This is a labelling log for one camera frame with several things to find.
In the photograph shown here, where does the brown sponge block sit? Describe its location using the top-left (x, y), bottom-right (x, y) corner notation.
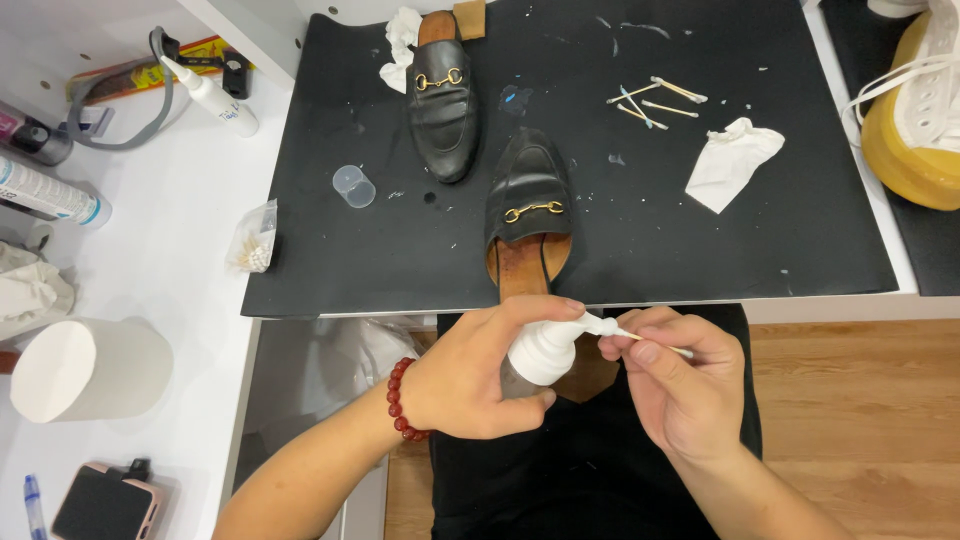
top-left (453, 0), bottom-right (487, 42)

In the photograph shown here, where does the folded white tissue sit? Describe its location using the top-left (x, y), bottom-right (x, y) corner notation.
top-left (684, 117), bottom-right (786, 216)

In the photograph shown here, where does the large black work mat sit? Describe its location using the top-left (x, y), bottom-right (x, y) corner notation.
top-left (241, 0), bottom-right (900, 319)

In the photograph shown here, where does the clear plastic cap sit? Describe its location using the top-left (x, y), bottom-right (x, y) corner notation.
top-left (332, 165), bottom-right (377, 210)

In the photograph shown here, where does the wooden cotton swab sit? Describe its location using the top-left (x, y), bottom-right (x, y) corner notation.
top-left (615, 327), bottom-right (696, 360)

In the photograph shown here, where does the white foam pump bottle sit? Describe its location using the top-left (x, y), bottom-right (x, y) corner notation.
top-left (500, 311), bottom-right (621, 400)

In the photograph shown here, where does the bag of cotton swabs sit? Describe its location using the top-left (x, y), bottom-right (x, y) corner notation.
top-left (225, 198), bottom-right (279, 274)

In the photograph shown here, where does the small black mat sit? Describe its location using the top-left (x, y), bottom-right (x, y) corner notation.
top-left (817, 0), bottom-right (960, 297)

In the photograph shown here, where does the blue pen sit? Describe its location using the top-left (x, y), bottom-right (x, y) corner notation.
top-left (23, 474), bottom-right (48, 540)

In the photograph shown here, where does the black loafer with tissue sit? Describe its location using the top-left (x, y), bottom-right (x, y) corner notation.
top-left (405, 10), bottom-right (481, 185)

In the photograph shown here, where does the blue-stained cotton swab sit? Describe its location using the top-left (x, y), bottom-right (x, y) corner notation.
top-left (619, 84), bottom-right (654, 129)

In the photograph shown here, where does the crumpled white cloth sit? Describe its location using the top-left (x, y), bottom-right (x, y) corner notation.
top-left (0, 240), bottom-right (76, 342)

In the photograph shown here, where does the used cotton swab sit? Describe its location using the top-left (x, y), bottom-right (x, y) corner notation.
top-left (606, 82), bottom-right (663, 105)
top-left (616, 103), bottom-right (669, 132)
top-left (641, 99), bottom-right (700, 119)
top-left (651, 76), bottom-right (709, 105)

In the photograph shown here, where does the person's right hand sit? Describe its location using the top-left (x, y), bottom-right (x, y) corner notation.
top-left (597, 305), bottom-right (748, 466)

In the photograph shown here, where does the white shoe tip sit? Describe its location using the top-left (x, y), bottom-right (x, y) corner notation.
top-left (867, 0), bottom-right (931, 19)

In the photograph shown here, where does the black clip mount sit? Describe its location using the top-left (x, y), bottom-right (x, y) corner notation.
top-left (161, 33), bottom-right (252, 100)

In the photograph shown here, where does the white sneaker yellow sole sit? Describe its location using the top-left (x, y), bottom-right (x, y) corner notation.
top-left (841, 0), bottom-right (960, 213)

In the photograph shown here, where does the black loafer gold buckle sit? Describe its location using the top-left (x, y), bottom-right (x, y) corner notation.
top-left (484, 127), bottom-right (575, 305)

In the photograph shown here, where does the red bead bracelet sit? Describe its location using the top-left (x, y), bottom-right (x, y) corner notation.
top-left (386, 357), bottom-right (434, 443)

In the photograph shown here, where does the white spray can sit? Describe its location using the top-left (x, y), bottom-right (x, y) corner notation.
top-left (0, 155), bottom-right (114, 230)

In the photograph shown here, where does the dark bottle pink label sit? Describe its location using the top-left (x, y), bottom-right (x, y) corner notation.
top-left (0, 101), bottom-right (75, 168)

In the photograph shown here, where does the person's black clothing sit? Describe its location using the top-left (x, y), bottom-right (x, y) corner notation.
top-left (429, 303), bottom-right (764, 540)

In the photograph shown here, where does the grey strap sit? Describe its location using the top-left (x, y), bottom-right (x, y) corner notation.
top-left (66, 26), bottom-right (175, 151)

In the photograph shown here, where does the person's left hand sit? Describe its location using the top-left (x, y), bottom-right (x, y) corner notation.
top-left (401, 294), bottom-right (588, 441)

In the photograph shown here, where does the crumpled white tissue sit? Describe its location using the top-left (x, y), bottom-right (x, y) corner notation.
top-left (378, 6), bottom-right (423, 95)

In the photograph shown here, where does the yellow red packet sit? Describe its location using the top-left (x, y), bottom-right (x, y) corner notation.
top-left (66, 35), bottom-right (256, 106)

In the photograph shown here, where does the white tissue roll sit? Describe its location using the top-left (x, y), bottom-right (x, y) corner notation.
top-left (9, 317), bottom-right (175, 425)

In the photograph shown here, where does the phone in pink case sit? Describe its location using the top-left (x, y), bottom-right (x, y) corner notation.
top-left (50, 459), bottom-right (165, 540)

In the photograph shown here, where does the clear plastic bag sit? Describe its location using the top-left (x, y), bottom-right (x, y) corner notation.
top-left (315, 318), bottom-right (423, 421)

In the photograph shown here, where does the white squeeze bottle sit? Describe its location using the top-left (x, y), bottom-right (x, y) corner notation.
top-left (159, 54), bottom-right (261, 139)

